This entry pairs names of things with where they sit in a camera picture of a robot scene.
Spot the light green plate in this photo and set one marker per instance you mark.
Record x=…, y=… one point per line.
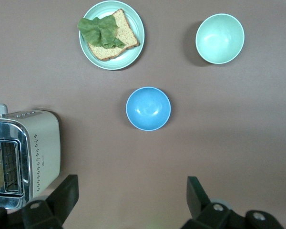
x=124, y=61

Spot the brown table cloth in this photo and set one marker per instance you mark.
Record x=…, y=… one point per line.
x=205, y=143

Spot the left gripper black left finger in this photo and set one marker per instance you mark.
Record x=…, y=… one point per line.
x=62, y=202

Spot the light green bowl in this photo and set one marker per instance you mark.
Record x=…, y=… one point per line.
x=219, y=39

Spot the green lettuce leaf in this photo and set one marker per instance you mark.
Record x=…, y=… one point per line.
x=95, y=31

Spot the blue bowl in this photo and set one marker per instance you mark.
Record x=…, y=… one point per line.
x=147, y=108

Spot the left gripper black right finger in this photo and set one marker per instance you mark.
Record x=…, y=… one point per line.
x=197, y=198

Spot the beige chrome toaster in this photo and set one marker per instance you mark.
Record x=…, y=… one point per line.
x=43, y=148

